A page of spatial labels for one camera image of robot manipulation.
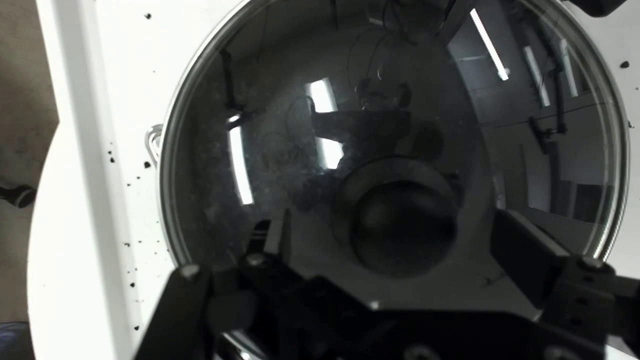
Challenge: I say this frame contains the white plastic tray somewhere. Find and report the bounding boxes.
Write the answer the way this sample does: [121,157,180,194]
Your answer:
[37,0,640,360]

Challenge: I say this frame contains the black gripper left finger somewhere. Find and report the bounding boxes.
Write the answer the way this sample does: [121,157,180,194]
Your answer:
[247,206,316,283]

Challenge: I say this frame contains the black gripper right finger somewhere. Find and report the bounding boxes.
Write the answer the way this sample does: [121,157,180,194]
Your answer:
[490,209,576,324]

